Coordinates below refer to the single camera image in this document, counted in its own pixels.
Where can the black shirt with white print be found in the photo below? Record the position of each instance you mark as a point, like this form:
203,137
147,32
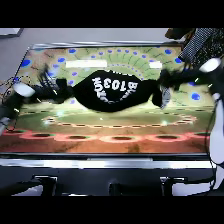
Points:
113,100

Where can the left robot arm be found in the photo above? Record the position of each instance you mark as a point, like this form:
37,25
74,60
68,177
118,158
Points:
23,90

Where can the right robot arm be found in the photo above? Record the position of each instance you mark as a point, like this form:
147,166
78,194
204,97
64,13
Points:
213,65

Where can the brown garment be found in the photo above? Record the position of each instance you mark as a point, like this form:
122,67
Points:
176,33

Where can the black white dotted garment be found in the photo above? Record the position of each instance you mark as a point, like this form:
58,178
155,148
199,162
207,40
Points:
203,43

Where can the silver frame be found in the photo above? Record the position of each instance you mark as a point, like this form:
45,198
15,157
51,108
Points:
110,164

